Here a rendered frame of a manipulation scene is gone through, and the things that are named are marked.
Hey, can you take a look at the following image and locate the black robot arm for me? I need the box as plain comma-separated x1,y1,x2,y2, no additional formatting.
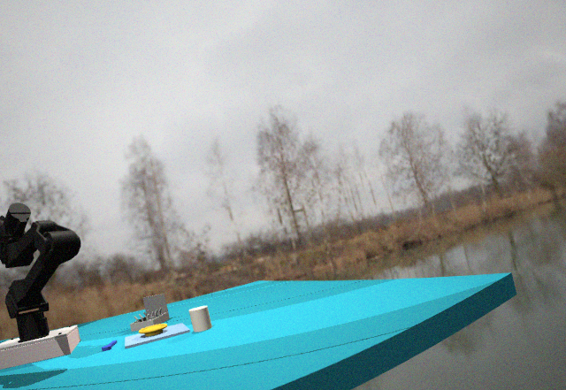
0,203,81,343

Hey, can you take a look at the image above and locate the yellow plate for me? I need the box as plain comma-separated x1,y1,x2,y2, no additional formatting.
138,324,167,337

